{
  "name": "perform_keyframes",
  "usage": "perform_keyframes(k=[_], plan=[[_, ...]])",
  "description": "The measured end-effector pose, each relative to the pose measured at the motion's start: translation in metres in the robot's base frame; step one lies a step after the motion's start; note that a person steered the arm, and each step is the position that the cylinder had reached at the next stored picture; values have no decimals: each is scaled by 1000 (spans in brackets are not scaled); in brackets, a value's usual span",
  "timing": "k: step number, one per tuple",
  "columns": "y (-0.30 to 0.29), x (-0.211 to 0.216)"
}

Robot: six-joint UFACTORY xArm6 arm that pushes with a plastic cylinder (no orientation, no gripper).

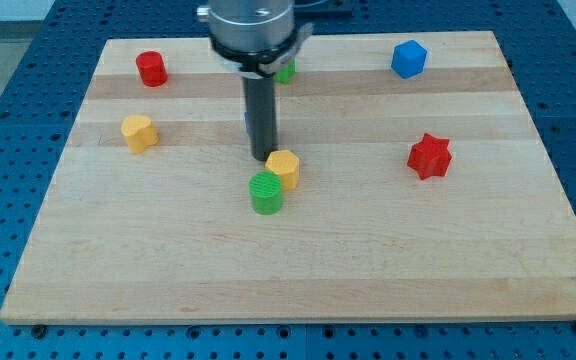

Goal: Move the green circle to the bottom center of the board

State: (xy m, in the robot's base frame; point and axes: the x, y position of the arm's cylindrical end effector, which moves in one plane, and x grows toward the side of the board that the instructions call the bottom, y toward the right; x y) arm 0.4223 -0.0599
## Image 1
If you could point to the green cylinder block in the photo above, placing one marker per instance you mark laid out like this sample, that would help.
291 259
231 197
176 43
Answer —
265 190

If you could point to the green block behind arm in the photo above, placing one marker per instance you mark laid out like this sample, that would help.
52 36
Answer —
284 75

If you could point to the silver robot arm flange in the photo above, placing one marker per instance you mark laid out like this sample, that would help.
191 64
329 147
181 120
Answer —
254 38

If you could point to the wooden board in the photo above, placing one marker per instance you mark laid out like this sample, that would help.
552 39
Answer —
168 236

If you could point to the yellow hexagon block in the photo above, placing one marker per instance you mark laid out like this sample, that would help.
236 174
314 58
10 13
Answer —
286 165

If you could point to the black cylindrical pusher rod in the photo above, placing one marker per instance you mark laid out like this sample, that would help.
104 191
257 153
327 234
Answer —
261 121

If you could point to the red star block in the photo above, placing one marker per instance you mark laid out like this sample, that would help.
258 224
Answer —
430 157

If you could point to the yellow heart block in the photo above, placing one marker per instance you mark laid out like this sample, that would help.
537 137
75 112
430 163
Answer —
139 133

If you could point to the blue cube block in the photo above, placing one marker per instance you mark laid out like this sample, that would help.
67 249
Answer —
409 59

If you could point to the red cylinder block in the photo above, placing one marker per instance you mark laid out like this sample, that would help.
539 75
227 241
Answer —
151 68

